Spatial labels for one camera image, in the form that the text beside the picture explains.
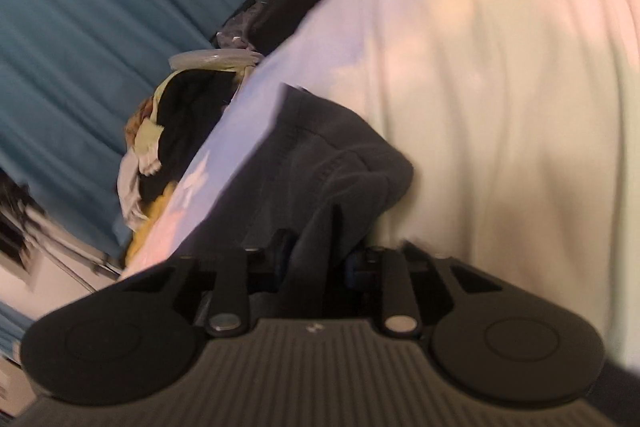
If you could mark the clear plastic bag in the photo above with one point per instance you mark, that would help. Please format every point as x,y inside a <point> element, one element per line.
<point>245,24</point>

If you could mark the narrow blue curtain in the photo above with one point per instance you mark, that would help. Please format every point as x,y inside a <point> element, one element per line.
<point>12,327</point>

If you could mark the yellow towel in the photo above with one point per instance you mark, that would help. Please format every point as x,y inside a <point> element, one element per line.
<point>150,227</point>

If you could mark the brown garment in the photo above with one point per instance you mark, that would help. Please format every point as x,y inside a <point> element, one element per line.
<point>137,122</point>

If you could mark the yellow-green fluffy garment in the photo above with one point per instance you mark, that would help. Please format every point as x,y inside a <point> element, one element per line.
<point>150,142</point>

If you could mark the black garment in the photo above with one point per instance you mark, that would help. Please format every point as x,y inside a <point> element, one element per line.
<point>195,122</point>

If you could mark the translucent round plastic cover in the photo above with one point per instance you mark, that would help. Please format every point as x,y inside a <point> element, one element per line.
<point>210,59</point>

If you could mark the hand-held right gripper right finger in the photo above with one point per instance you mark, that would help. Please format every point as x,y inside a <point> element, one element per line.
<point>352,274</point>

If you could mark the white garment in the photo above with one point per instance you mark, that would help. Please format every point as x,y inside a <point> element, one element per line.
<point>131,187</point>

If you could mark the garment steamer stand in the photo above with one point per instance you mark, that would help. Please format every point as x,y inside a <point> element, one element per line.
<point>70,239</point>

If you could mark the dark grey garment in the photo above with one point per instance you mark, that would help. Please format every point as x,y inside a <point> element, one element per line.
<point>310,157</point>

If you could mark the wide blue curtain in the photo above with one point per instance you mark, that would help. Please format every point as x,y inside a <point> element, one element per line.
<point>100,7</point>

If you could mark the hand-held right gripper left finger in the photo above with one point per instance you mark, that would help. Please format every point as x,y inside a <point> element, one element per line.
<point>279,264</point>

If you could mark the pastel printed bed quilt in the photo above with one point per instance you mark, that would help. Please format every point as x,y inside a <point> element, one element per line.
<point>475,82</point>

